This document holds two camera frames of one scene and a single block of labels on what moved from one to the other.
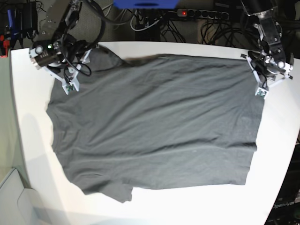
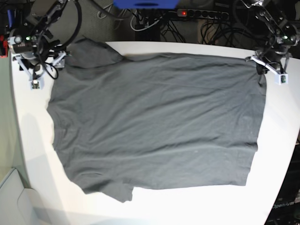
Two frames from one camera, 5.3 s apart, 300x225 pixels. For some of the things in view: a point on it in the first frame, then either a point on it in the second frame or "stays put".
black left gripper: (54, 63) to (36, 58)
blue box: (146, 4) stays put
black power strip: (213, 14) stays put
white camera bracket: (72, 77) to (36, 83)
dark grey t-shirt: (159, 122) stays put
